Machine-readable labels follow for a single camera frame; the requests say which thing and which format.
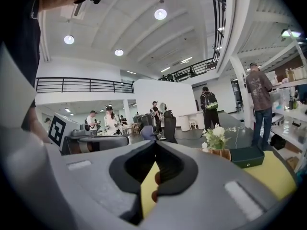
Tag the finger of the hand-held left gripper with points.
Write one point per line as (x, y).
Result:
(108, 140)

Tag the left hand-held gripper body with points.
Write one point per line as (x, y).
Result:
(57, 130)

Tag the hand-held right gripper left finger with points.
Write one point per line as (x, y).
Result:
(96, 176)

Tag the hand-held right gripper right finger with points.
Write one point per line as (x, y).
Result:
(216, 200)

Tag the person's left forearm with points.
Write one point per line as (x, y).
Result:
(38, 128)

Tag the person's right hand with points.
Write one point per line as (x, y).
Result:
(157, 178)

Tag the blue plastic chair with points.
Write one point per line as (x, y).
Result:
(147, 132)

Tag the black balcony railing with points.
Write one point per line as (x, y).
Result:
(199, 67)
(62, 85)

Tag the wicker tissue basket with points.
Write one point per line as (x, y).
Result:
(223, 154)

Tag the dark green box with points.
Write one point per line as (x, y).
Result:
(247, 157)

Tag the yellow tablecloth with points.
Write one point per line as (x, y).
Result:
(268, 176)

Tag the black office chair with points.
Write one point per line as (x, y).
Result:
(170, 126)

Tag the white flower bouquet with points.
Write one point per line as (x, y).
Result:
(217, 134)

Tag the round ceiling lamp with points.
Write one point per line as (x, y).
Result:
(68, 39)
(119, 52)
(160, 14)

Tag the person's black shirt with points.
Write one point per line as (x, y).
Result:
(21, 32)

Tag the white shelving unit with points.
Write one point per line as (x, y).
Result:
(287, 118)

